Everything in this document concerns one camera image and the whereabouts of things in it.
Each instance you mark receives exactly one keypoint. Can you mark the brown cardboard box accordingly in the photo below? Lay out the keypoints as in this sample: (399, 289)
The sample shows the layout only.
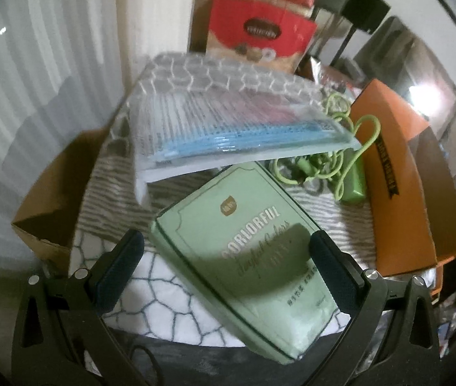
(46, 219)

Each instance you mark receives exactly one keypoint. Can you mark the open box of clutter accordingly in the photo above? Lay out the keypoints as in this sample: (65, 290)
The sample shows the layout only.
(324, 75)

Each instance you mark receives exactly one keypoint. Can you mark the black speaker on stand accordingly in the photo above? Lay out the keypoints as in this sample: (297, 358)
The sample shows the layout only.
(363, 15)

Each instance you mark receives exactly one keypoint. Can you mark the orange cardboard box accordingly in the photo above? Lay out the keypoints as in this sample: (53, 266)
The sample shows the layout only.
(410, 187)

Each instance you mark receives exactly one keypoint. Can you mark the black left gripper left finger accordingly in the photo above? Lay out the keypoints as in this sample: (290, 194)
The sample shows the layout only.
(60, 337)

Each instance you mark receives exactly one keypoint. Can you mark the bright lamp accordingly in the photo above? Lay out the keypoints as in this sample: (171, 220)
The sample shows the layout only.
(426, 96)

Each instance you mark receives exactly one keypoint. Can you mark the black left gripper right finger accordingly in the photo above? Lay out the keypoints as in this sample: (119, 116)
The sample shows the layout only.
(391, 338)

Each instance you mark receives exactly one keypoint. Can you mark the brown sofa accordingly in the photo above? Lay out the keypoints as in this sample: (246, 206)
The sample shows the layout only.
(401, 60)

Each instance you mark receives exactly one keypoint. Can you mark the green tissue pack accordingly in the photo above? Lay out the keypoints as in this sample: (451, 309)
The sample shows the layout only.
(241, 244)

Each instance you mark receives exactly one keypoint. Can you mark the clear bag of blue masks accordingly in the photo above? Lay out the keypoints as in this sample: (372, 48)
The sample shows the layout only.
(185, 131)

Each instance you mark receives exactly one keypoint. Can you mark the white curtain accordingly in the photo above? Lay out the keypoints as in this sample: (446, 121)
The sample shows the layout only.
(65, 66)

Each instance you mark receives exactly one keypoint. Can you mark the red collection gift bag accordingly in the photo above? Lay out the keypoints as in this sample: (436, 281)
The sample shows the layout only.
(259, 33)

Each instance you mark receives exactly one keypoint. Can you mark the grey patterned blanket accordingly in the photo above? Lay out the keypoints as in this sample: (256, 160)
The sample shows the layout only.
(156, 303)

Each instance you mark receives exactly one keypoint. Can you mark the green power bank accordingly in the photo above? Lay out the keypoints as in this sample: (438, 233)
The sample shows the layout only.
(354, 186)

